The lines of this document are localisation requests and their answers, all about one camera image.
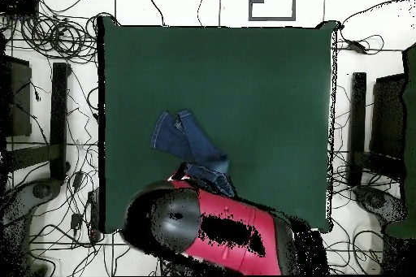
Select coil of black cables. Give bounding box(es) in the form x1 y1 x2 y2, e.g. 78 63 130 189
19 12 99 64

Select black power strip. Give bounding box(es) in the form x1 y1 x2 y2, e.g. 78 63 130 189
86 188 101 243

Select blue denim jeans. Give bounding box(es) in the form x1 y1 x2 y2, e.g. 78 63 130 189
149 109 239 199

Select dark box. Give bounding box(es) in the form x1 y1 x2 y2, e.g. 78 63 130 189
369 73 407 161
0 54 33 138

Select flat black box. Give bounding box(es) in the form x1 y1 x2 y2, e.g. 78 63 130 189
0 0 40 17

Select grey office chair base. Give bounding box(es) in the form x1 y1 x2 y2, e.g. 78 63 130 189
353 184 409 227
0 177 63 277

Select grey square frame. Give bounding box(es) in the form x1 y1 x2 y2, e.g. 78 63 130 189
248 0 297 22

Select dark green table cloth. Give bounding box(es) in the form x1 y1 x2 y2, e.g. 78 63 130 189
97 16 339 234

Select black stand foot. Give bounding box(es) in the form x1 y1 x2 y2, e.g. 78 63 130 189
346 71 407 188
4 62 72 182

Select green cloth sheet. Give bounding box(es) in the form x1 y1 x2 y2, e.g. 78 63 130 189
384 42 416 240

